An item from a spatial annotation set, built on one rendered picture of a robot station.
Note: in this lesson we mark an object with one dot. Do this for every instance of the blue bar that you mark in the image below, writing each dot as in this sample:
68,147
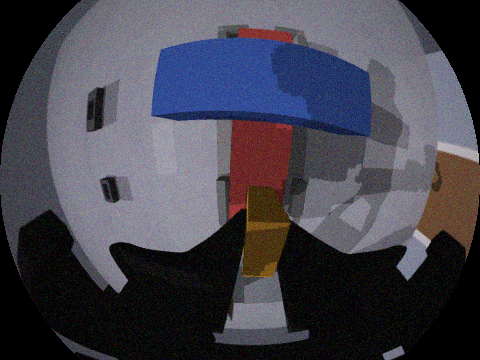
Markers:
262,80

